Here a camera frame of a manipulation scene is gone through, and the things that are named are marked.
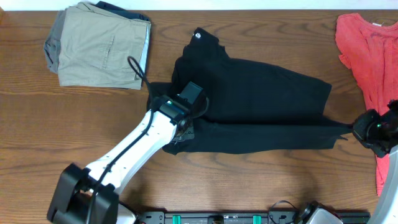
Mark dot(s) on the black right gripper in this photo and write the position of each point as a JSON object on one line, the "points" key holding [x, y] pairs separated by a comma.
{"points": [[359, 129]]}

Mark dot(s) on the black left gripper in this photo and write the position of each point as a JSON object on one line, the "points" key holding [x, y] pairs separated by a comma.
{"points": [[190, 134]]}

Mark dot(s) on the black pants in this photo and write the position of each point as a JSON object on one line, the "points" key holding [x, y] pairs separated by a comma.
{"points": [[251, 106]]}

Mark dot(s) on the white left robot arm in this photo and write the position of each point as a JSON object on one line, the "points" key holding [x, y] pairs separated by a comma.
{"points": [[91, 194]]}

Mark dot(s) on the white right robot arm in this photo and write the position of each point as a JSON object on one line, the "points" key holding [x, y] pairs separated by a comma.
{"points": [[385, 212]]}

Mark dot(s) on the red shirt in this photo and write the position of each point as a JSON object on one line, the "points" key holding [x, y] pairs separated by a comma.
{"points": [[369, 50]]}

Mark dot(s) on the folded khaki pants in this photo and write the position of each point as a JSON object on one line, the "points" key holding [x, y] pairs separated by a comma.
{"points": [[102, 49]]}

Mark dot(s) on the folded dark navy garment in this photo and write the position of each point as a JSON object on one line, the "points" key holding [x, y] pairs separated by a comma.
{"points": [[120, 11]]}

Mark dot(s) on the folded grey garment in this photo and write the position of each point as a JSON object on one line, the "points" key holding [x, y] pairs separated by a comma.
{"points": [[52, 44]]}

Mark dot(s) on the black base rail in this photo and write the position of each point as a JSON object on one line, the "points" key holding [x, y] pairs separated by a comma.
{"points": [[216, 218]]}

